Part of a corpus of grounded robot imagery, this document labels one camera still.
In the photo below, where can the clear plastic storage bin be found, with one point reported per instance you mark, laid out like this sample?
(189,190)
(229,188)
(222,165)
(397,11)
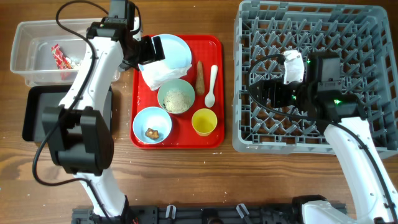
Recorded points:
(32,58)

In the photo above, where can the white cooked rice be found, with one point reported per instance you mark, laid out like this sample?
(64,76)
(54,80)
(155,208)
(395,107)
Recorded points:
(177,101)

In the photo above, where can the brown food scrap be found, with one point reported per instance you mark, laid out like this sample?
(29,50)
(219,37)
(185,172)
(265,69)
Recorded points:
(152,134)

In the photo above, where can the light blue plate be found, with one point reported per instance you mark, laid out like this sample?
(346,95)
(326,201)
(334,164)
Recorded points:
(177,53)

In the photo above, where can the black food waste tray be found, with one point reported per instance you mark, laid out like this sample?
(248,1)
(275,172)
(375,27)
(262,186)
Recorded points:
(40,97)

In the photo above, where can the white plastic spoon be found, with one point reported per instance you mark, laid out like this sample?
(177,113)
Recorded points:
(210,97)

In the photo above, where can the red serving tray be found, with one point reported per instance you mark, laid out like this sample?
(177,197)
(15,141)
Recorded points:
(207,49)

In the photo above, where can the white napkin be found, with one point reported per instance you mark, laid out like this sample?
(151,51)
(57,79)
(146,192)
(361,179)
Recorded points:
(156,74)

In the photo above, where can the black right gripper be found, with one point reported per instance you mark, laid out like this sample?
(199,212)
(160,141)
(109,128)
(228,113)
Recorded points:
(276,85)

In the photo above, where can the light blue bowl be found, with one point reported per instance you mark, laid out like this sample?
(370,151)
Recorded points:
(154,118)

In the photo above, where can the yellow plastic cup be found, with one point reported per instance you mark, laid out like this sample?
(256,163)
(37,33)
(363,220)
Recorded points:
(204,121)

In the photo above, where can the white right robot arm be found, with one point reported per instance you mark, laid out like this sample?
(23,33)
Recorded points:
(314,86)

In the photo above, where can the green bowl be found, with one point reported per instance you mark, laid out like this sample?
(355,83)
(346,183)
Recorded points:
(175,84)

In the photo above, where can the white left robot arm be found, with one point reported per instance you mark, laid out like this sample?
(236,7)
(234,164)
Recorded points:
(89,162)

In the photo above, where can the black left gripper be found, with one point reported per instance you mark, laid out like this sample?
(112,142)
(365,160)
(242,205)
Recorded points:
(149,54)

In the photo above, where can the red snack wrapper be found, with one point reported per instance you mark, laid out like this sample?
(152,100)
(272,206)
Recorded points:
(60,60)

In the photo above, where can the grey dishwasher rack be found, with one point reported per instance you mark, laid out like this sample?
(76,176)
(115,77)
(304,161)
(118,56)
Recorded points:
(360,35)

